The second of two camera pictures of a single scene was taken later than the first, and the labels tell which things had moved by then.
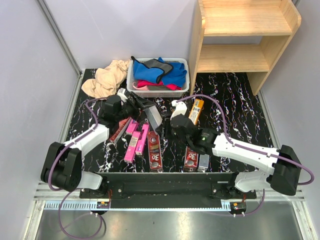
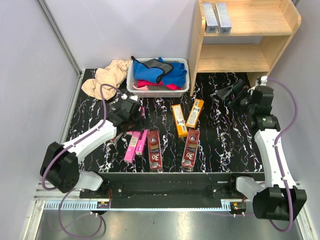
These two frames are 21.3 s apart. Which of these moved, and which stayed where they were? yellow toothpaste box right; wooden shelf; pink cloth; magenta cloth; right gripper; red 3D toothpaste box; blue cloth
Moved: right gripper
Stayed: red 3D toothpaste box; yellow toothpaste box right; pink cloth; magenta cloth; wooden shelf; blue cloth
